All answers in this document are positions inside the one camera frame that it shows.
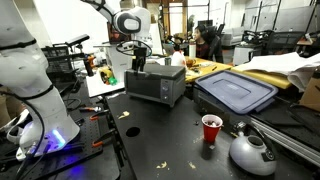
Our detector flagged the white paper stack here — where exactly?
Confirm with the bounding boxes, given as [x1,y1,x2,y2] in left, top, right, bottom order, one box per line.
[237,52,320,92]

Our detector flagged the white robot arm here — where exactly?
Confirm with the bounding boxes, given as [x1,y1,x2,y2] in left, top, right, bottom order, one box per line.
[0,0,80,161]

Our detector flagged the seated person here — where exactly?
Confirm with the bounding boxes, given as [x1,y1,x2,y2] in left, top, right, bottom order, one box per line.
[194,25,223,63]

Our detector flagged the orange handled clamp lower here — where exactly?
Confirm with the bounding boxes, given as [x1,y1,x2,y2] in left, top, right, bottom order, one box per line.
[92,128,116,147]

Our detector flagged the red plastic cup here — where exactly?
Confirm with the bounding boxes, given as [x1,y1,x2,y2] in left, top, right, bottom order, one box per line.
[202,114,223,143]

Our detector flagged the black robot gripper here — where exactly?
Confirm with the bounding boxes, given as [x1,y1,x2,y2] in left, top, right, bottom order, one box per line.
[132,47,147,71]

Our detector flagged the grey electric kettle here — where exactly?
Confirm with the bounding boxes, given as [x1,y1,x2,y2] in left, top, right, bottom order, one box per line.
[229,122,277,176]

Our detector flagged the orange handled clamp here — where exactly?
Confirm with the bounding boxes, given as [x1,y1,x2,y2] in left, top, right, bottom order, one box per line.
[92,128,116,147]
[79,106,102,112]

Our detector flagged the small grey toaster oven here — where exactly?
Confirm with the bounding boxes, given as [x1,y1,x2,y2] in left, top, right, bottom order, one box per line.
[124,64,186,107]

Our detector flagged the blue plastic bin lid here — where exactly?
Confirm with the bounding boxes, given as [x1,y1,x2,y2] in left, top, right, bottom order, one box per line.
[195,70,278,115]

